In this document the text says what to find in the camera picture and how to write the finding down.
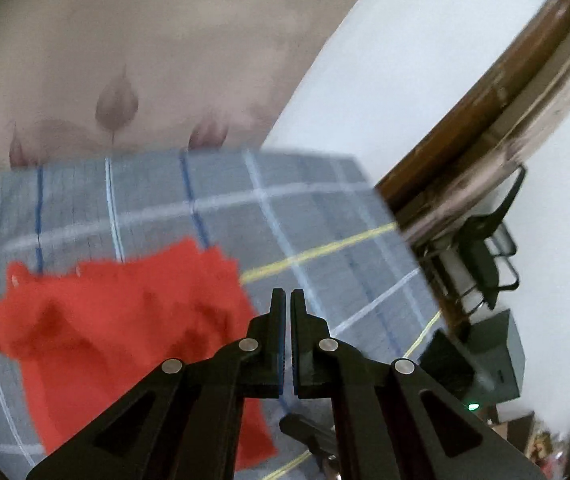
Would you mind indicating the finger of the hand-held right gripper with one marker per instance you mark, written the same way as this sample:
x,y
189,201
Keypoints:
x,y
305,427

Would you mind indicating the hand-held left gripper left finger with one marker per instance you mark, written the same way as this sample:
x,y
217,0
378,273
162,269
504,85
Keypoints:
x,y
270,340

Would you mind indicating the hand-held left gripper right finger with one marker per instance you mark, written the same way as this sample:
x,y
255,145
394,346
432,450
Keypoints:
x,y
305,345

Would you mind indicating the red knit sweater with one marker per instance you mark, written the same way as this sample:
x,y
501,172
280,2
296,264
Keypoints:
x,y
115,330

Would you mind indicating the black office chair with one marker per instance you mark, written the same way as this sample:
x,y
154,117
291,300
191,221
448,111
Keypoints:
x,y
485,255

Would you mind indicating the grey plaid bed sheet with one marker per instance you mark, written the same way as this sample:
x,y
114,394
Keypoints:
x,y
285,210

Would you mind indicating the brown wooden door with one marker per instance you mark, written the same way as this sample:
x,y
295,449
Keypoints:
x,y
470,105

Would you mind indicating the beige leaf print curtain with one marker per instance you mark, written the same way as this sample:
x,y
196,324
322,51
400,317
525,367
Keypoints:
x,y
165,50

